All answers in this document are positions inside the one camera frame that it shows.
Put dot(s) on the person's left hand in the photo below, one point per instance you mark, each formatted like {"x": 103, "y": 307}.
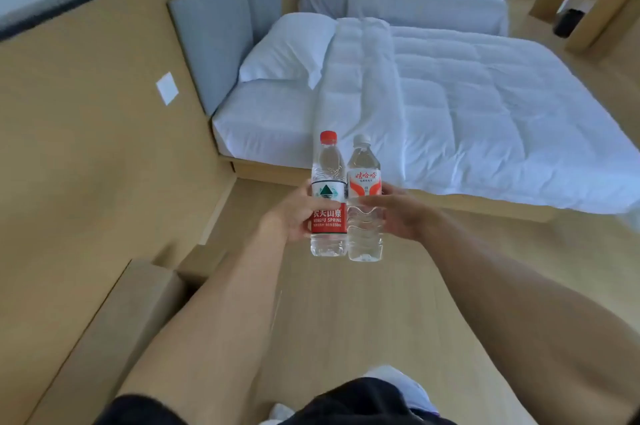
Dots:
{"x": 290, "y": 217}

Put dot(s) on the white wall switch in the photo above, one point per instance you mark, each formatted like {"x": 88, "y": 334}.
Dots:
{"x": 167, "y": 88}

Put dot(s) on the white sneaker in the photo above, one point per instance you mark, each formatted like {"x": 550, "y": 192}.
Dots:
{"x": 280, "y": 413}

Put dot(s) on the person's right hand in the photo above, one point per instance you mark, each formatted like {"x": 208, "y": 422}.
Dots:
{"x": 407, "y": 217}

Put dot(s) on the white cap water bottle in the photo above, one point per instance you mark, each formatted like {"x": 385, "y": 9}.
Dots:
{"x": 365, "y": 174}

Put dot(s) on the white pillow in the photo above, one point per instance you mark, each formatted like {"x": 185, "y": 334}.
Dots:
{"x": 290, "y": 49}

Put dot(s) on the person's right forearm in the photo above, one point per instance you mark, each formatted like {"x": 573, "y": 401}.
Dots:
{"x": 500, "y": 314}

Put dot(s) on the light denim shorts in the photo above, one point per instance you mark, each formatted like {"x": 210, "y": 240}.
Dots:
{"x": 405, "y": 384}

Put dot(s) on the person's left forearm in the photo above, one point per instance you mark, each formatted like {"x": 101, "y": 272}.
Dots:
{"x": 225, "y": 329}

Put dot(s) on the red cap water bottle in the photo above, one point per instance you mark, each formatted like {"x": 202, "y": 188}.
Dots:
{"x": 328, "y": 224}

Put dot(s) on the brown cardboard box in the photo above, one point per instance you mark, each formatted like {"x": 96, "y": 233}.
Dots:
{"x": 115, "y": 339}

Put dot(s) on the black t-shirt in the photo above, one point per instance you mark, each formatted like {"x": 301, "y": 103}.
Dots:
{"x": 360, "y": 404}

